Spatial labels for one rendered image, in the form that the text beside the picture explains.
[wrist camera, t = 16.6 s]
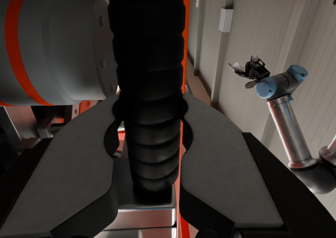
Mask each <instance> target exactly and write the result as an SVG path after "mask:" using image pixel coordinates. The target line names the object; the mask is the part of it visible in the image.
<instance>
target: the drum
mask: <svg viewBox="0 0 336 238"><path fill-rule="evenodd" d="M113 38H114V34H113V32H112V31H111V29H110V23H109V16H108V3H107V2H106V1H105V0H0V107H1V106H8V107H15V106H57V105H77V104H79V103H80V102H81V101H82V100H104V99H106V98H107V97H109V96H111V95H113V94H116V92H117V89H118V79H117V72H116V69H117V66H118V64H117V63H116V61H115V58H114V51H113V44H112V41H113Z"/></svg>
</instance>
